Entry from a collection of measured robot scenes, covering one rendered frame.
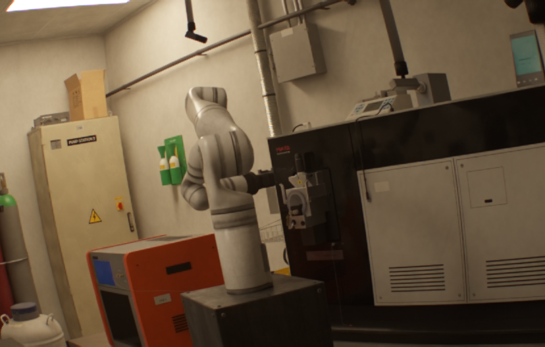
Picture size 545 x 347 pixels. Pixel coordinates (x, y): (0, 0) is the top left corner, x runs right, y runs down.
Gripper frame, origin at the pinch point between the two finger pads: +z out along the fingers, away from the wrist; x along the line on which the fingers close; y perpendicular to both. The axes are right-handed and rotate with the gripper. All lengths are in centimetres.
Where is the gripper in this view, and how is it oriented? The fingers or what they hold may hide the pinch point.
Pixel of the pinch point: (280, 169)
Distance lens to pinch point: 214.3
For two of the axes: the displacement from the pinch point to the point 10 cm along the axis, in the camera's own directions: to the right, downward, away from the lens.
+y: 1.8, 9.8, 0.1
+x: 6.6, -1.1, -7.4
